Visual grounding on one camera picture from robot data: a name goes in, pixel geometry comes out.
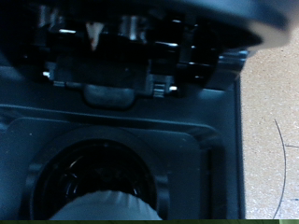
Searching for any black Keurig coffee machine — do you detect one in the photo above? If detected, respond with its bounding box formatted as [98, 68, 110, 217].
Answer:
[0, 0, 292, 221]

